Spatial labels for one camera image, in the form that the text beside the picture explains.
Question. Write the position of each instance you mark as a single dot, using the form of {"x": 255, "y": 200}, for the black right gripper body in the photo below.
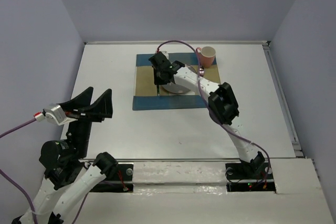
{"x": 158, "y": 78}

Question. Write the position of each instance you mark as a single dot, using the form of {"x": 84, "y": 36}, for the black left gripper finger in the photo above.
{"x": 101, "y": 109}
{"x": 78, "y": 104}

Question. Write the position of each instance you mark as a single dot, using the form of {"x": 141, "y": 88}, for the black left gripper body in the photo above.
{"x": 84, "y": 120}

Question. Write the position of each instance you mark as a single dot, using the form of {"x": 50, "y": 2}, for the grey reindeer plate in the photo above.
{"x": 176, "y": 89}

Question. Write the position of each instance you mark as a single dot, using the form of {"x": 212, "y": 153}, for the blue and tan cloth placemat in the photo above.
{"x": 145, "y": 96}

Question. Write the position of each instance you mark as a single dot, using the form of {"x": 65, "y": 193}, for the spoon with teal handle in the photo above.
{"x": 201, "y": 71}

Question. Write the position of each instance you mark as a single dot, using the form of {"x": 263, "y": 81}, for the pink mug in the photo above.
{"x": 206, "y": 55}

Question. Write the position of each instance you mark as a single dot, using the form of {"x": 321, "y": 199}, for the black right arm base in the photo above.
{"x": 240, "y": 180}

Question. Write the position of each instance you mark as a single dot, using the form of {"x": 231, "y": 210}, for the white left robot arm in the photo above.
{"x": 62, "y": 188}

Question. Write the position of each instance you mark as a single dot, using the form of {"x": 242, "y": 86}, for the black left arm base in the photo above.
{"x": 119, "y": 182}

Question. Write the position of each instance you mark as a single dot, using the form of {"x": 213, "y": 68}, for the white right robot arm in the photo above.
{"x": 221, "y": 102}

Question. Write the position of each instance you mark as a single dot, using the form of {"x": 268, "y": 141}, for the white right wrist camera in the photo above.
{"x": 165, "y": 53}

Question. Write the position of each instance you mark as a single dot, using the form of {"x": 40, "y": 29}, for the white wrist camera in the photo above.
{"x": 165, "y": 53}
{"x": 53, "y": 114}

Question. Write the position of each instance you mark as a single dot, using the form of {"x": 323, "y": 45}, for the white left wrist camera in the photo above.
{"x": 53, "y": 114}

